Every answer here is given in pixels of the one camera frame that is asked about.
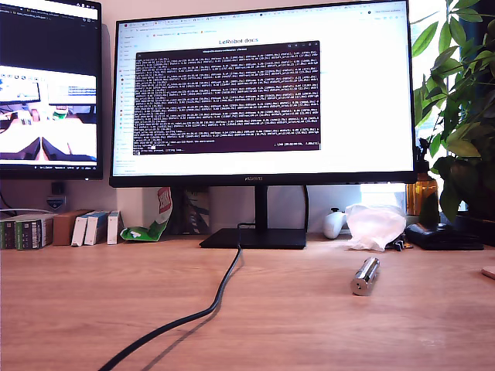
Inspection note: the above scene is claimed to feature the metallic silver laser pointer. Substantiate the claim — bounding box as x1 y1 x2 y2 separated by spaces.
350 256 381 297

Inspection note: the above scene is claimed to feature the dark patterned box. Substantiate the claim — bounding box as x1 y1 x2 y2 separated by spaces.
181 185 212 235

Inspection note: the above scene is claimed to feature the white game controller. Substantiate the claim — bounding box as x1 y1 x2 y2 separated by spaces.
323 207 350 240

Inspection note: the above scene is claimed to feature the green and red snack bag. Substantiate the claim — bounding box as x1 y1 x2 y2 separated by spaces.
119 186 173 243

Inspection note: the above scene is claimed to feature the crumpled white plastic bag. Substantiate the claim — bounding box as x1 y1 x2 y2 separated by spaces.
343 203 408 252

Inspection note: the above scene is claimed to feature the large black Huawei monitor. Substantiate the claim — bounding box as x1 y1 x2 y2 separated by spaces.
109 0 418 250

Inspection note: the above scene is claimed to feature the white and blue box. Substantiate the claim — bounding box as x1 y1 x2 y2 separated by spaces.
84 210 111 246
106 210 124 245

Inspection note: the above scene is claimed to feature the amber glass pump bottle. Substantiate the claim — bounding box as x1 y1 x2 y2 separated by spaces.
406 160 441 216

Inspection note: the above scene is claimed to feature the small white box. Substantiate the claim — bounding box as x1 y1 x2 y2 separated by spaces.
70 215 92 247

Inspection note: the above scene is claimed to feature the brown cardboard box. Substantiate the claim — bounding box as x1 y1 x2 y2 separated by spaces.
52 209 95 247

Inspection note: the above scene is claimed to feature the black leather pouch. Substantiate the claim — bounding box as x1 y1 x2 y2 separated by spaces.
405 222 486 251

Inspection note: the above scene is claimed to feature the green leafy houseplant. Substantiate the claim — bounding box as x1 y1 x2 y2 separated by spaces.
410 0 495 223

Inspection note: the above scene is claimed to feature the green printed cardboard box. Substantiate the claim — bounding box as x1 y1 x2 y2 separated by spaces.
14 214 55 251
0 216 17 250

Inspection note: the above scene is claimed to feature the dark plant pot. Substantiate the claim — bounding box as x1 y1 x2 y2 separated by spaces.
454 210 495 244

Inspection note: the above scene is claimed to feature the black monitor with dark screen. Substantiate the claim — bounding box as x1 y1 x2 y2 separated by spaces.
0 0 104 181

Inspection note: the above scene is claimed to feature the black monitor power cable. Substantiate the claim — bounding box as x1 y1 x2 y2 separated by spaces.
302 185 311 233

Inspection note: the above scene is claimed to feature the thick black table cable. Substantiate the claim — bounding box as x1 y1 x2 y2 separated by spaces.
98 222 256 371

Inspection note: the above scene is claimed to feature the thin white cable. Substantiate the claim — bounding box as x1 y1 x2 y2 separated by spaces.
0 207 53 216

